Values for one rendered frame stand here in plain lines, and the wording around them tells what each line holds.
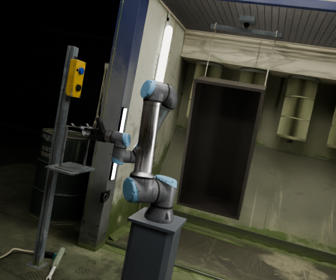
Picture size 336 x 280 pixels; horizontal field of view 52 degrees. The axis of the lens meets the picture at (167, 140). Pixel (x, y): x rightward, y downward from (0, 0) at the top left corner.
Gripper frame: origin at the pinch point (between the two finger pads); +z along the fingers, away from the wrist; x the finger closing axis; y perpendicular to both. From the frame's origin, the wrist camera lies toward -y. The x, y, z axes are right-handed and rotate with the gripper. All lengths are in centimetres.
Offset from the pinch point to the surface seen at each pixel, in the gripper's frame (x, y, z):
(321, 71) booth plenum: 191, -95, -165
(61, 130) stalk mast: -2.8, 5.8, 14.5
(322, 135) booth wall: 235, -28, -188
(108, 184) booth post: 48, 49, -6
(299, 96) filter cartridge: 195, -65, -149
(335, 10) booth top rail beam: 47, -113, -152
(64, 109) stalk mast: -3.3, -9.5, 14.7
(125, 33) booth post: 47, -78, 2
